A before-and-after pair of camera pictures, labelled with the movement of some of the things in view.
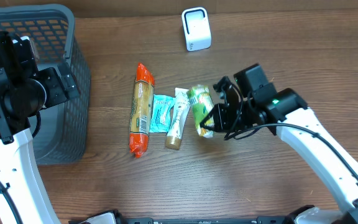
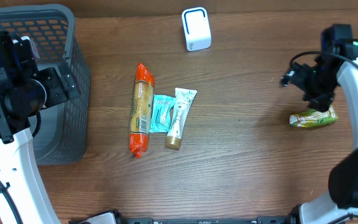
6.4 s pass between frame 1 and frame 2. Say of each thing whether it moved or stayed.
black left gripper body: stayed
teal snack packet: stayed
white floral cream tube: stayed
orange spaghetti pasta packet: stayed
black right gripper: moved
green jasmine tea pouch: moved
